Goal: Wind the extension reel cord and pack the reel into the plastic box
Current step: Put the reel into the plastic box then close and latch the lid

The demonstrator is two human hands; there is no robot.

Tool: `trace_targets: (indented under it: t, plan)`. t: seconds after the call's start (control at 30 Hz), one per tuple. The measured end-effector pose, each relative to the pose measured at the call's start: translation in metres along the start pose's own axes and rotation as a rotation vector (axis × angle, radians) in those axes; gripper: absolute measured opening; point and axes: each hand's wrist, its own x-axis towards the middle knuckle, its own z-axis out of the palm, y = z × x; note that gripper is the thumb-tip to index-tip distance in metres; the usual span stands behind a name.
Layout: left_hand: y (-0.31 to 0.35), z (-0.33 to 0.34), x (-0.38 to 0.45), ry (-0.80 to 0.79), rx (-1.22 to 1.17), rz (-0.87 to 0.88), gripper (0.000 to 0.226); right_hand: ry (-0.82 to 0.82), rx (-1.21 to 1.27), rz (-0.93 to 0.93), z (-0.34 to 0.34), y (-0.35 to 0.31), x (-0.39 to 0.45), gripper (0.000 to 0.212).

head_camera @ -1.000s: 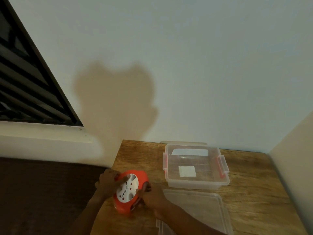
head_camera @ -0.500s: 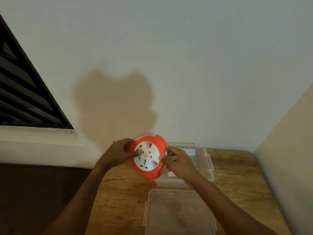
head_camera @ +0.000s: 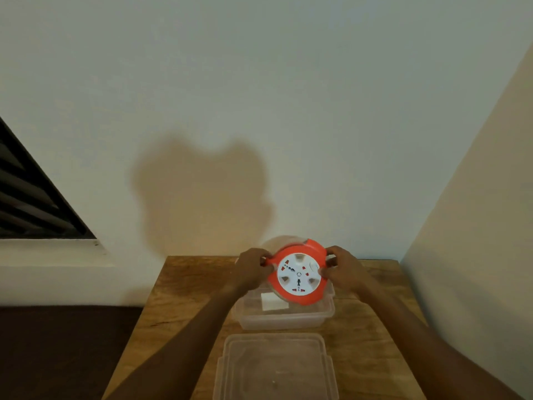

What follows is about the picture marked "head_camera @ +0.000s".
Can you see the person's left hand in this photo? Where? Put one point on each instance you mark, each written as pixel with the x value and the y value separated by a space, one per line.
pixel 248 270

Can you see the white rectangular block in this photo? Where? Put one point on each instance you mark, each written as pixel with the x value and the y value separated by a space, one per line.
pixel 273 302

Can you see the clear plastic container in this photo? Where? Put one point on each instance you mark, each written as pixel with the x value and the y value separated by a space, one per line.
pixel 283 310

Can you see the clear plastic container lid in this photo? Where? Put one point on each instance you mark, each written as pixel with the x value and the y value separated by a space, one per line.
pixel 275 368

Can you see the person's left forearm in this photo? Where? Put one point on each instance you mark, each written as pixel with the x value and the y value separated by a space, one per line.
pixel 183 345

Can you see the person's right hand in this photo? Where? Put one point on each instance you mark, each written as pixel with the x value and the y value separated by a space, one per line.
pixel 345 270

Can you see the dark louvered window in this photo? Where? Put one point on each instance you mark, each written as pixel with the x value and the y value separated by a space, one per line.
pixel 31 195

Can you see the person's right forearm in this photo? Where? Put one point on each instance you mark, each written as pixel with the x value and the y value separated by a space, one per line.
pixel 420 341

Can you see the wooden table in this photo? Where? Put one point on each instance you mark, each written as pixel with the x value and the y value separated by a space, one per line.
pixel 266 329

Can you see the person's right thumb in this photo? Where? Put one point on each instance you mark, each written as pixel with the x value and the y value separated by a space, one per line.
pixel 326 271

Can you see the person's left thumb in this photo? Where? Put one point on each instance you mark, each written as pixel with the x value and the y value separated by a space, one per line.
pixel 268 267

